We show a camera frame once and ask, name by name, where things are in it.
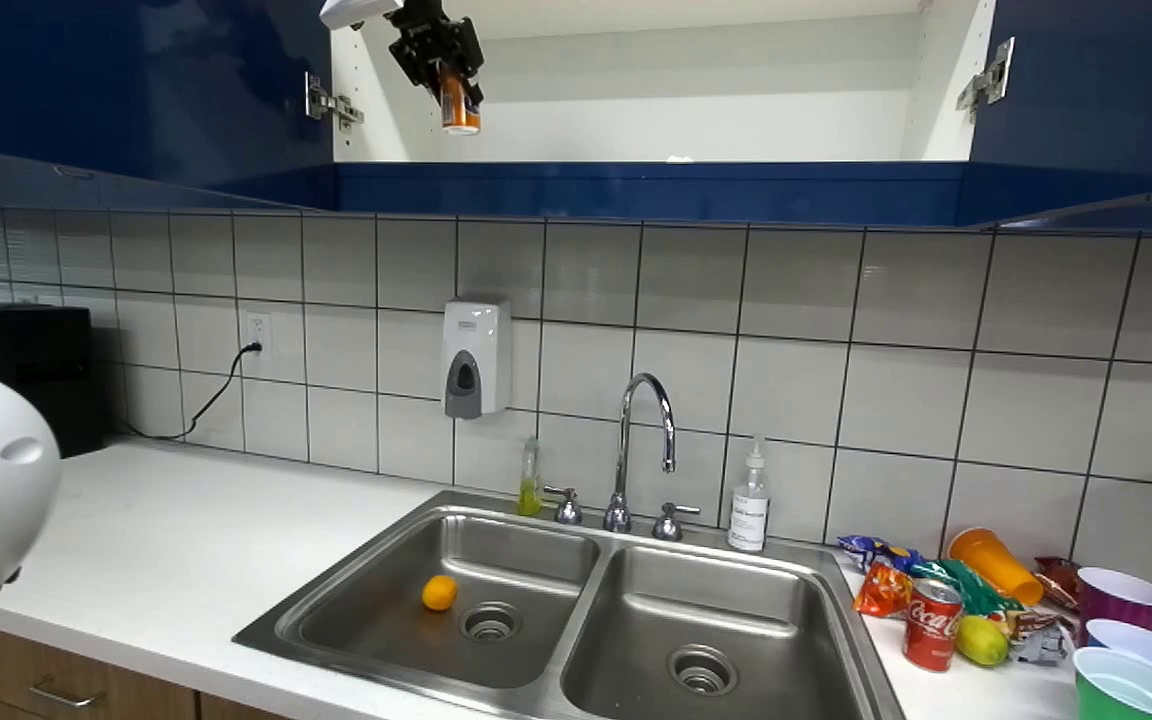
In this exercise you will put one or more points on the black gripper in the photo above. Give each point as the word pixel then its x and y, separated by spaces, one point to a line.
pixel 432 46

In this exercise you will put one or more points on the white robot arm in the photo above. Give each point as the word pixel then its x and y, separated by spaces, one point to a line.
pixel 353 15

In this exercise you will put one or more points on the stainless steel double sink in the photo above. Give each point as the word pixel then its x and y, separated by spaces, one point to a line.
pixel 569 620

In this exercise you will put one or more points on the red cola can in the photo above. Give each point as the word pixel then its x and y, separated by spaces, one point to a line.
pixel 928 625

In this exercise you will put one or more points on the blue upper cabinet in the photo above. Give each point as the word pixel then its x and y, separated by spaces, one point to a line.
pixel 590 109

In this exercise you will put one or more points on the green dish soap bottle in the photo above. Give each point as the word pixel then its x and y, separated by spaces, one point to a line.
pixel 531 495

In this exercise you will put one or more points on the black microwave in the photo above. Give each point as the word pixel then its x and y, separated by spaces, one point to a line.
pixel 45 354

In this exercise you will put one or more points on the small orange fruit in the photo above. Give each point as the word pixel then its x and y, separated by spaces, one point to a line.
pixel 437 593

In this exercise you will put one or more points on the cabinet door hinge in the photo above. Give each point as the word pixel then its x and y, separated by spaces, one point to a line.
pixel 991 78

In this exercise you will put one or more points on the clear hand soap bottle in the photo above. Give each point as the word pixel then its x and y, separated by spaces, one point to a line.
pixel 748 504

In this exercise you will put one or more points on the blue snack wrapper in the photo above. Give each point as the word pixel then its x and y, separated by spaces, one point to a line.
pixel 870 548

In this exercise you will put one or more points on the orange chip bag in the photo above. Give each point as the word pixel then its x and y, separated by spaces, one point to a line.
pixel 883 593

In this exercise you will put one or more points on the orange plastic cup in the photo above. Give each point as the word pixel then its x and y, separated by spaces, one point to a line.
pixel 996 564

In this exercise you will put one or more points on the wooden drawer front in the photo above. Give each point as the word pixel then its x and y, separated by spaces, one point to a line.
pixel 57 687

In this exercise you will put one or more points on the green apple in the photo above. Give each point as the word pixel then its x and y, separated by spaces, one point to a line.
pixel 982 643

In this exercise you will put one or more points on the purple plastic cup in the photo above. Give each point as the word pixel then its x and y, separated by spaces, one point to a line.
pixel 1108 593

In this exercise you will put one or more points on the blue plastic cup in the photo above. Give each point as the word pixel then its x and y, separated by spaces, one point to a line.
pixel 1122 636

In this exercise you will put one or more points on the green plastic cup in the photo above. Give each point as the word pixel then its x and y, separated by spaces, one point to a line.
pixel 1112 687

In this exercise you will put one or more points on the white wall soap dispenser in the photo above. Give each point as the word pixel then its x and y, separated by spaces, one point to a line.
pixel 478 359

